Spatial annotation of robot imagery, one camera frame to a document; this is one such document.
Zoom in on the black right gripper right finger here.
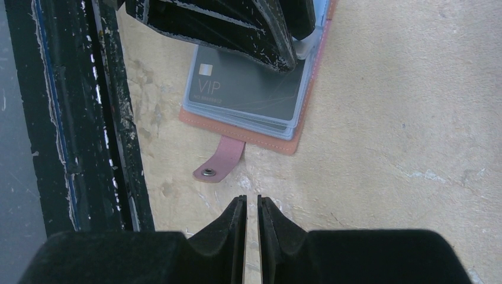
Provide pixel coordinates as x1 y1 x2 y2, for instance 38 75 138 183
258 196 471 283

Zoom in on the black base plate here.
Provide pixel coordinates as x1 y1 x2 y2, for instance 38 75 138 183
4 1 155 235

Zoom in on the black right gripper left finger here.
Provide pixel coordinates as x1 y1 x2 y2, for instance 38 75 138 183
20 195 247 283

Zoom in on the black VIP card in holder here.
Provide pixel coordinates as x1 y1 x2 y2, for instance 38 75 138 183
186 46 311 124

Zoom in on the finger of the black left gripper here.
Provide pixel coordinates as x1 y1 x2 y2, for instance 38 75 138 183
124 0 298 73
279 0 316 40

